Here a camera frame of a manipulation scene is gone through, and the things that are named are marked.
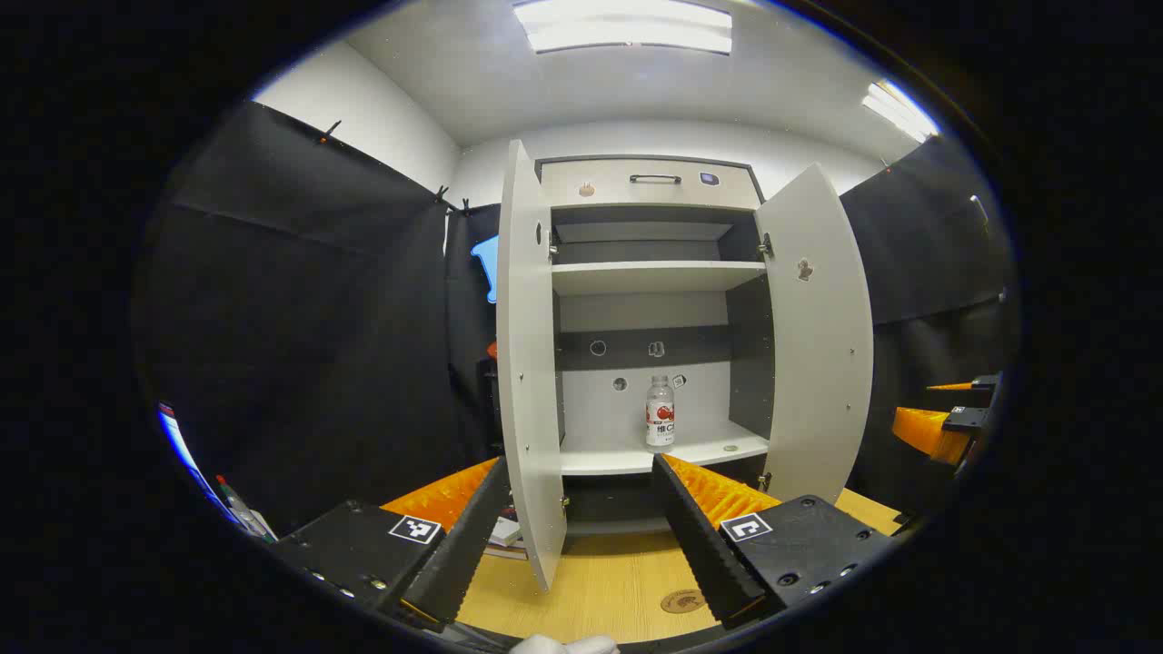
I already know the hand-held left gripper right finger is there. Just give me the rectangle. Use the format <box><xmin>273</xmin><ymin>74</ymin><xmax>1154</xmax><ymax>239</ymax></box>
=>
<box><xmin>651</xmin><ymin>452</ymin><xmax>896</xmax><ymax>630</ymax></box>

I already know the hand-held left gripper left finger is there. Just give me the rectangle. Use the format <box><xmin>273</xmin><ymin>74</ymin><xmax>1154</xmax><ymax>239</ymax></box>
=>
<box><xmin>273</xmin><ymin>456</ymin><xmax>512</xmax><ymax>634</ymax></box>

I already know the clear bottle with red label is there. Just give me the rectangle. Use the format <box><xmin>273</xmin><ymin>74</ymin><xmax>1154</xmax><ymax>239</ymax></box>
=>
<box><xmin>646</xmin><ymin>375</ymin><xmax>676</xmax><ymax>449</ymax></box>

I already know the grey cabinet door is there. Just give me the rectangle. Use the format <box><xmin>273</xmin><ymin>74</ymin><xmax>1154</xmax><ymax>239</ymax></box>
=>
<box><xmin>495</xmin><ymin>139</ymin><xmax>569</xmax><ymax>593</ymax></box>
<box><xmin>754</xmin><ymin>163</ymin><xmax>875</xmax><ymax>505</ymax></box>

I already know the grey cabinet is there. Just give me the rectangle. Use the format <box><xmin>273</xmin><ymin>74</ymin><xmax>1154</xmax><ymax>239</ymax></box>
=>
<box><xmin>534</xmin><ymin>156</ymin><xmax>775</xmax><ymax>537</ymax></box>

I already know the grey cabinet drawer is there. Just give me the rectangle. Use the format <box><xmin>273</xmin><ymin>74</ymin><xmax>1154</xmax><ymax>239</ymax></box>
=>
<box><xmin>541</xmin><ymin>159</ymin><xmax>762</xmax><ymax>211</ymax></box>

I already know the black backdrop cloth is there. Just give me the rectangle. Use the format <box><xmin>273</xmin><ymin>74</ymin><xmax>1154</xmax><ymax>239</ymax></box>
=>
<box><xmin>840</xmin><ymin>136</ymin><xmax>1014</xmax><ymax>491</ymax></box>
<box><xmin>136</xmin><ymin>100</ymin><xmax>502</xmax><ymax>537</ymax></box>

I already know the large ceiling light panel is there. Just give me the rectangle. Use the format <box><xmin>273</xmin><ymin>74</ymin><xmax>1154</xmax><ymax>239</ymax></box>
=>
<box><xmin>513</xmin><ymin>0</ymin><xmax>733</xmax><ymax>55</ymax></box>

